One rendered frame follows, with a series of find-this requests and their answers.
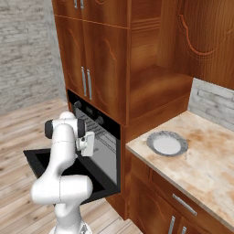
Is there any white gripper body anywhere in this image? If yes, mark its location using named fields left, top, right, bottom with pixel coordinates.
left=80, top=131, right=96, bottom=158

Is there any black built-in oven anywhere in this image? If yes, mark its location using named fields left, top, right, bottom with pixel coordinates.
left=67, top=89, right=122, bottom=191

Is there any black oven door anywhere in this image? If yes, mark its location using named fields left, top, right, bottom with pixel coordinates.
left=23, top=148, right=122, bottom=206

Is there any tall wooden cupboard door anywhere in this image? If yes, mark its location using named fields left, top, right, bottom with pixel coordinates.
left=54, top=15, right=88, bottom=99
left=81, top=20, right=129, bottom=126

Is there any grey rimmed white plate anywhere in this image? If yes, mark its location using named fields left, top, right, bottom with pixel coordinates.
left=146, top=130, right=189, bottom=158

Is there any tall wooden oven cabinet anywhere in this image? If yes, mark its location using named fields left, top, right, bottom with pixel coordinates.
left=50, top=0, right=194, bottom=221

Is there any wooden base cupboard door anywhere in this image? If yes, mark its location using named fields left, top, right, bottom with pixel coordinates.
left=129, top=174, right=181, bottom=234
left=176, top=217, right=205, bottom=234

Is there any small wooden cupboard door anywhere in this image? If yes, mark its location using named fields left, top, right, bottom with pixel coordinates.
left=80, top=0, right=132, bottom=30
left=50, top=0, right=82, bottom=21

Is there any wooden drawer front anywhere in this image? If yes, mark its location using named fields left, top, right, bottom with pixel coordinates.
left=148, top=169, right=234, bottom=234

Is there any long silver cupboard handle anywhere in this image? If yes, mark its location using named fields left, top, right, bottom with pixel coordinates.
left=80, top=66, right=88, bottom=97
left=86, top=69, right=93, bottom=101

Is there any silver drawer handle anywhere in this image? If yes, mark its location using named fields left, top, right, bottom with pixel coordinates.
left=172, top=193, right=198, bottom=217

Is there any wooden wall cupboard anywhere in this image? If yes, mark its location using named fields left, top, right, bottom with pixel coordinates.
left=156, top=0, right=234, bottom=91

